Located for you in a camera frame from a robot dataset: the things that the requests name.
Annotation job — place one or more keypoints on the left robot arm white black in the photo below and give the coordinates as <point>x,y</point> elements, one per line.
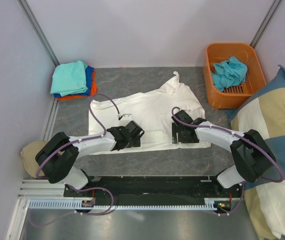
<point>57,158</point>

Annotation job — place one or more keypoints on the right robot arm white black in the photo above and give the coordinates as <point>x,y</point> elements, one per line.
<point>252,157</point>

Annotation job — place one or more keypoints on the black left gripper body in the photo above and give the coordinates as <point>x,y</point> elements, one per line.
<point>118,129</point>

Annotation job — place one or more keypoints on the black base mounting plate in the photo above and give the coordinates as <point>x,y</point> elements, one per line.
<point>154,189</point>

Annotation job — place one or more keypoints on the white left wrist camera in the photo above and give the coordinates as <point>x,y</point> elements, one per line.
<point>124,119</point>

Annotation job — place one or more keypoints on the aluminium corner post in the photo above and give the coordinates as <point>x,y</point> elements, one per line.
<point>38,30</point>
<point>265,22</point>

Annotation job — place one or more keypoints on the folded blue t shirt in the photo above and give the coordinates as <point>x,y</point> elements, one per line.
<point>88,74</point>

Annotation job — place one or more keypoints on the right aluminium corner post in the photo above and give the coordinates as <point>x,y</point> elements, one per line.
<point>265,22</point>

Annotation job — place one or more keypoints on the crumpled teal t shirt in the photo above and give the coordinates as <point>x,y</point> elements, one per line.
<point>228,73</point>

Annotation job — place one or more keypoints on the folded orange t shirt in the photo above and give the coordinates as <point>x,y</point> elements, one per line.
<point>93,90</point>

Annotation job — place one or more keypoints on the blue beige checked pillow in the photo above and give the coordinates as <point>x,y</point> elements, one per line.
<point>265,113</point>

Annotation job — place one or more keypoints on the white printed t shirt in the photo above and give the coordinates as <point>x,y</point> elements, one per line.
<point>152,111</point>

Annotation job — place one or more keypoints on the orange plastic basket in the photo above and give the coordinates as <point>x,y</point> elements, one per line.
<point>235,96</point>

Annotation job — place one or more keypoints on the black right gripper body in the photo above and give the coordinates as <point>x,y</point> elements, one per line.
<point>182,138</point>

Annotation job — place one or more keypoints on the left aluminium corner post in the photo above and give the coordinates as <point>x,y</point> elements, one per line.
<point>38,30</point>

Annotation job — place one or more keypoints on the folded mint green t shirt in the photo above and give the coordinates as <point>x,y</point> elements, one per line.
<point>69,78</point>

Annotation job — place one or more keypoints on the slotted white cable duct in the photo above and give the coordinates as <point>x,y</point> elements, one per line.
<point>82,204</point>

